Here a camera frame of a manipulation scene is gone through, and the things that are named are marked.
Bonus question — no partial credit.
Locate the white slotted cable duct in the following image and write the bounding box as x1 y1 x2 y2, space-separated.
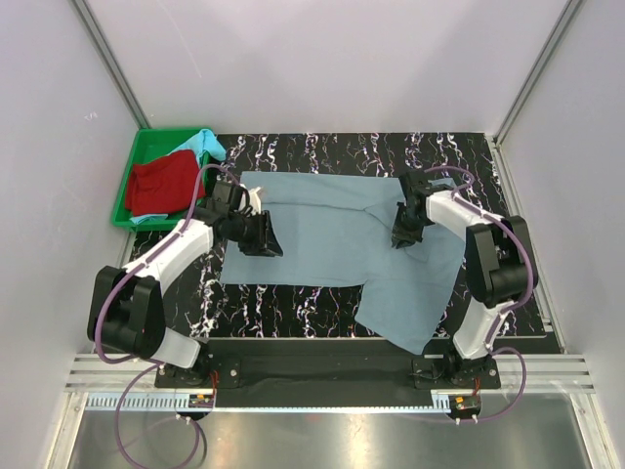
85 391 451 414

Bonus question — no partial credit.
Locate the light blue t shirt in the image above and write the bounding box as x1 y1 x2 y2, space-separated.
127 128 228 227

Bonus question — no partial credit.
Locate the red t shirt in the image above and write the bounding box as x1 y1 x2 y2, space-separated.
124 149 199 217

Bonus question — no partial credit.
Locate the left connector box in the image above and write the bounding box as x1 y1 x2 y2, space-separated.
188 394 215 408

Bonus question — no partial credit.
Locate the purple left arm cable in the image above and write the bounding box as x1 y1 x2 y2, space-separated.
95 163 243 463

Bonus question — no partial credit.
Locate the right aluminium corner post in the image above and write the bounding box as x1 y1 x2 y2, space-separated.
492 0 587 148

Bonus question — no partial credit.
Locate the grey-blue polo shirt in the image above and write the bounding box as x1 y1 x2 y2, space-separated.
221 171 465 355

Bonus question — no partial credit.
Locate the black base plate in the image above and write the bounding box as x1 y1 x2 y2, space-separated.
155 338 501 404

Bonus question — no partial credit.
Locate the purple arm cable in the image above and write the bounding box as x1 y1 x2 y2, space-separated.
95 163 243 463
414 164 536 424

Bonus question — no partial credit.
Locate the right connector box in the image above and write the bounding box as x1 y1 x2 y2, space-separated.
451 395 481 412

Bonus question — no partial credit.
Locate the left aluminium corner post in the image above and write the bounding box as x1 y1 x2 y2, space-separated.
68 0 151 129

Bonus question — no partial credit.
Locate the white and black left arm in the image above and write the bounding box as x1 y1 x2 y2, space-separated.
87 181 283 387

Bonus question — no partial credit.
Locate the green plastic tray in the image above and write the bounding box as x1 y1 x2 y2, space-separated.
111 127 215 232

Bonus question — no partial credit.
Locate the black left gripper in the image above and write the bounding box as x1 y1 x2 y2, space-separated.
229 210 283 258

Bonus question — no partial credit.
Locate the aluminium front rail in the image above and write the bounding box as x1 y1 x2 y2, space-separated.
64 351 621 468

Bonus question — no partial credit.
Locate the connector box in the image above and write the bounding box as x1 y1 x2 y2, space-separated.
188 394 215 408
451 395 481 412

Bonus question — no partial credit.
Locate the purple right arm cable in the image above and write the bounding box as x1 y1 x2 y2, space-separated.
414 164 536 424

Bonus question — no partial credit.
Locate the aluminium corner post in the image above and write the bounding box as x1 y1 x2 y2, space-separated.
492 0 587 148
68 0 151 129

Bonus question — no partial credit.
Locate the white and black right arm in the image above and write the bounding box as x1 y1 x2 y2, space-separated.
392 170 538 390

